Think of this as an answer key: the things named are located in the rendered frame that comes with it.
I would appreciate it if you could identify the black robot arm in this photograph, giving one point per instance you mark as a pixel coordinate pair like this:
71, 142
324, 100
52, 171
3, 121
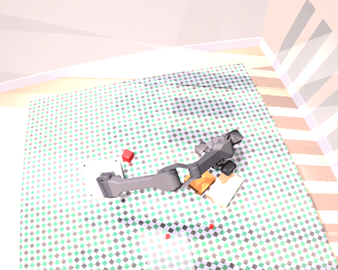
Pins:
167, 178

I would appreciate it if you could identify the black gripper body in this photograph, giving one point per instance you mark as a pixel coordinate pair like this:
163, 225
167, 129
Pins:
227, 167

